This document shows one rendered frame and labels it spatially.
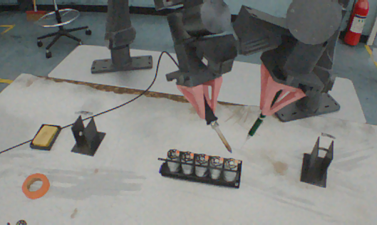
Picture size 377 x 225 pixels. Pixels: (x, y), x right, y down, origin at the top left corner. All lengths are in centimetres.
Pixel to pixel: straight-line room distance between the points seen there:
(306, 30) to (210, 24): 16
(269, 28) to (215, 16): 11
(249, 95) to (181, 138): 25
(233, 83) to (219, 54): 41
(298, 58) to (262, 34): 6
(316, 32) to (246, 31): 9
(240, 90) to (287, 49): 44
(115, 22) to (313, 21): 59
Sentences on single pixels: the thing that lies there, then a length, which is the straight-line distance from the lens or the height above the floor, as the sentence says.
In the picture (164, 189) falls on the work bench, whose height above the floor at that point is 75.
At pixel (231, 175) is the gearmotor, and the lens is 55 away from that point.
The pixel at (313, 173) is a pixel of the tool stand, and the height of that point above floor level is 75.
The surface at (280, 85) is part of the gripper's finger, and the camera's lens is 41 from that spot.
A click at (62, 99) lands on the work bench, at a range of 85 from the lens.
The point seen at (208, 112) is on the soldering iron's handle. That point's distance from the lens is 54.
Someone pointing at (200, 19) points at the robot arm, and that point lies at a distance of 43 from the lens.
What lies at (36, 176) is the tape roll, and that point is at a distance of 66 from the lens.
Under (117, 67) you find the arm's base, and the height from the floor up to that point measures 76.
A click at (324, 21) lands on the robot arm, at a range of 32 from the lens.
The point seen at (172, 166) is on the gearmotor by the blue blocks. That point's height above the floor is 79.
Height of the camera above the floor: 123
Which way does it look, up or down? 41 degrees down
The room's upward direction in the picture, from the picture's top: straight up
